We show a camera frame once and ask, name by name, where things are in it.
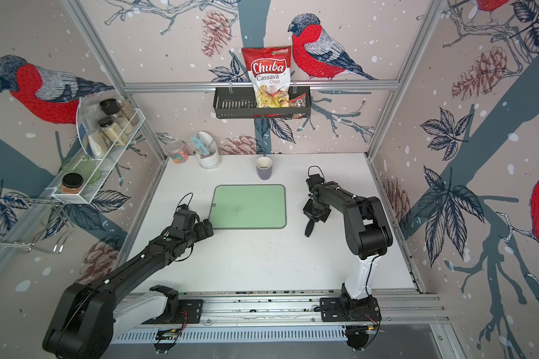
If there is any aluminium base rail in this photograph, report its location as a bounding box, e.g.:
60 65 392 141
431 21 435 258
116 290 450 352

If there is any orange jar black lid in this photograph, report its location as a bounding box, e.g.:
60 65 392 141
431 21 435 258
60 172 85 194

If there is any red Chuba chips bag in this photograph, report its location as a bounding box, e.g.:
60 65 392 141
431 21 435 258
242 46 291 109

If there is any spice jar black lid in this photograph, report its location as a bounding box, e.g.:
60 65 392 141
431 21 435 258
98 117 127 147
100 98 129 124

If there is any glass jar with candies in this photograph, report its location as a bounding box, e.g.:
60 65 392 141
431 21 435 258
166 139 190 164

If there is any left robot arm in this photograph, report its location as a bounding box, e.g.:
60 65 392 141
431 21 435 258
42 205 214 358

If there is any clear acrylic wall shelf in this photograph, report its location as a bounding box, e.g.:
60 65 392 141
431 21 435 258
52 91 146 204

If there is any purple cup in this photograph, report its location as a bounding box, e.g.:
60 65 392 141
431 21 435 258
255 156 273 180

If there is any black wall basket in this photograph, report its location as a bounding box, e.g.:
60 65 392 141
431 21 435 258
213 86 312 120

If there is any black kitchen knife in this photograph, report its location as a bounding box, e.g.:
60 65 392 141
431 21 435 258
304 218 315 237

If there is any green cutting board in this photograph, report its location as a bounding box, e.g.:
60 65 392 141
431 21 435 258
209 184 287 230

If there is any green glass bowl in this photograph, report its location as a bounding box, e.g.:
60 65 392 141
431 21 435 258
61 154 102 184

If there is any teal packet in holder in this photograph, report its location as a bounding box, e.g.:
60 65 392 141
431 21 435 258
190 136 211 157

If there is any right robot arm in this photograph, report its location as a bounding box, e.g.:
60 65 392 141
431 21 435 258
303 174 393 325

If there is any small dark snack packet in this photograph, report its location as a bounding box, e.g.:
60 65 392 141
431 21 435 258
288 94 307 108

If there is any white utensil holder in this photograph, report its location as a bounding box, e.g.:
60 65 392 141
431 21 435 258
197 131 221 170

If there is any metal wire hook rack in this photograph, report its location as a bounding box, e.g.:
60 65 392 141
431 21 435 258
0 196 76 254

